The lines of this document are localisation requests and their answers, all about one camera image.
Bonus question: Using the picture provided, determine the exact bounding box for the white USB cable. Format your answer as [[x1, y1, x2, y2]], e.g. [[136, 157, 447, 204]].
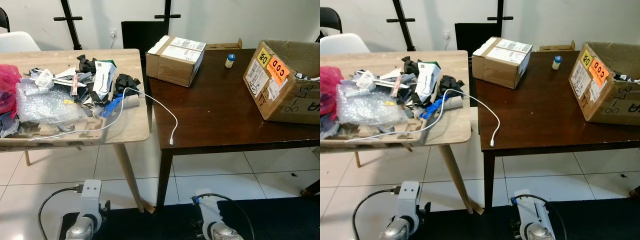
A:
[[345, 88, 501, 149], [29, 87, 180, 148]]

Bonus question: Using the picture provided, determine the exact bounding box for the brown pulp packaging tray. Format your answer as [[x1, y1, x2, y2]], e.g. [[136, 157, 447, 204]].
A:
[[320, 119, 428, 147], [0, 116, 108, 146]]

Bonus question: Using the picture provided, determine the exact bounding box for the blue plastic scrap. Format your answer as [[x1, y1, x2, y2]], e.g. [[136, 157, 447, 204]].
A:
[[419, 96, 445, 120], [99, 94, 124, 119]]

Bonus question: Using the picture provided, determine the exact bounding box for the clear bubble wrap sheet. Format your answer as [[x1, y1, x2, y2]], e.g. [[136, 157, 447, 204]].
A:
[[15, 80, 90, 126], [336, 82, 408, 126]]

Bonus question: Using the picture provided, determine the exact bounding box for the grey plastic scrap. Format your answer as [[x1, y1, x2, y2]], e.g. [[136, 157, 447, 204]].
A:
[[0, 111, 21, 139], [320, 114, 342, 140]]

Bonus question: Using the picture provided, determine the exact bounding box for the black crumpled cloth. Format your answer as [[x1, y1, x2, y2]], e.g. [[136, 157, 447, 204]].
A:
[[401, 56, 426, 77], [76, 54, 105, 76], [436, 75, 463, 98], [114, 73, 142, 98]]

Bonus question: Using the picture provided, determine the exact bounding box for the white carton packet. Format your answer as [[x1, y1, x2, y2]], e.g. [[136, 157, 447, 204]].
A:
[[92, 60, 119, 102], [415, 61, 442, 103]]

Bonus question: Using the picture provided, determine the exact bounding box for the white crumpled paper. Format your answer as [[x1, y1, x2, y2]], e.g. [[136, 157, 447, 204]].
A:
[[30, 69, 56, 93], [352, 70, 378, 95]]

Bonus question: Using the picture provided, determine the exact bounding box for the light wooden table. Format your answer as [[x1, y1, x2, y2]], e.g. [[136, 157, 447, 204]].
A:
[[320, 50, 485, 216], [0, 48, 156, 215]]

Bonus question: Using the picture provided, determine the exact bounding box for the black floor mat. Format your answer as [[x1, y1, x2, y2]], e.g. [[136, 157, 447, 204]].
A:
[[372, 197, 640, 240], [57, 197, 321, 240]]

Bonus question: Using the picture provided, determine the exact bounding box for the dark wooden table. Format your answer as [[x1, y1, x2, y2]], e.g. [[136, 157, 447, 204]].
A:
[[144, 47, 321, 210], [470, 48, 640, 211]]

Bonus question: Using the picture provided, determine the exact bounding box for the small taped cardboard box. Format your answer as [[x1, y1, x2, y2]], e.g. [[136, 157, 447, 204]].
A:
[[145, 35, 207, 88], [472, 36, 533, 90]]

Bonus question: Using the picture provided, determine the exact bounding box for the red plastic bag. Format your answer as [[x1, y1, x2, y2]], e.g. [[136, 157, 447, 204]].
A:
[[0, 64, 23, 118], [320, 65, 342, 121]]

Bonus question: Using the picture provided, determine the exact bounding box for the large open cardboard box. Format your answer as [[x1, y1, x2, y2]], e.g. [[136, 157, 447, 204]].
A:
[[569, 42, 640, 126], [243, 39, 321, 125]]

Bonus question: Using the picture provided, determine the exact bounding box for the black flat panel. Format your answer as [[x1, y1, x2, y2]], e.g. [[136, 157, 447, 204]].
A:
[[454, 22, 501, 57], [121, 21, 168, 57]]

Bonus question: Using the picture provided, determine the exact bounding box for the black stand pole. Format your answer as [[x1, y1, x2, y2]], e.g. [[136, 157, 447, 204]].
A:
[[53, 0, 84, 51], [487, 0, 514, 38], [386, 0, 417, 52], [154, 0, 182, 37]]

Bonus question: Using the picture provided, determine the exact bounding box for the white plastic chair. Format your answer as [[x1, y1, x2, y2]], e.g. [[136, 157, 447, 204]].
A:
[[0, 31, 42, 53], [320, 33, 372, 55]]

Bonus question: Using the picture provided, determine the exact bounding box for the flat brown cardboard piece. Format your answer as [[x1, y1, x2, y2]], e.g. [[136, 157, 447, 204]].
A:
[[206, 38, 244, 51]]

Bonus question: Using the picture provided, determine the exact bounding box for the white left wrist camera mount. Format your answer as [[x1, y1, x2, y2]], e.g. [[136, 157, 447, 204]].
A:
[[397, 181, 422, 222], [78, 180, 104, 221]]

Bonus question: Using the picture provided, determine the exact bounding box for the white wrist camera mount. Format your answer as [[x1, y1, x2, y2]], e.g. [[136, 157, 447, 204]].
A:
[[78, 180, 104, 221], [512, 189, 543, 228], [397, 181, 422, 222], [194, 191, 221, 227]]

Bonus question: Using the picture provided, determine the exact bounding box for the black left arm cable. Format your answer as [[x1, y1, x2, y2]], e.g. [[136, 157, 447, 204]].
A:
[[37, 185, 85, 240], [352, 186, 403, 240]]

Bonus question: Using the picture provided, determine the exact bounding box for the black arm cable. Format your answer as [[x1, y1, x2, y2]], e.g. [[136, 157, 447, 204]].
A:
[[510, 194, 568, 240], [352, 186, 403, 240], [37, 185, 85, 240], [192, 193, 257, 240]]

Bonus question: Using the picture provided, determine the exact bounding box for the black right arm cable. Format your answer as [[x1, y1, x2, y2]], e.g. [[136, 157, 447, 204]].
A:
[[192, 193, 257, 240], [510, 194, 568, 240]]

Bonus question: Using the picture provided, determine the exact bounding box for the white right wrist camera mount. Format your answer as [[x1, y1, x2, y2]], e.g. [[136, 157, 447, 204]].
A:
[[512, 189, 543, 228], [194, 191, 221, 227]]

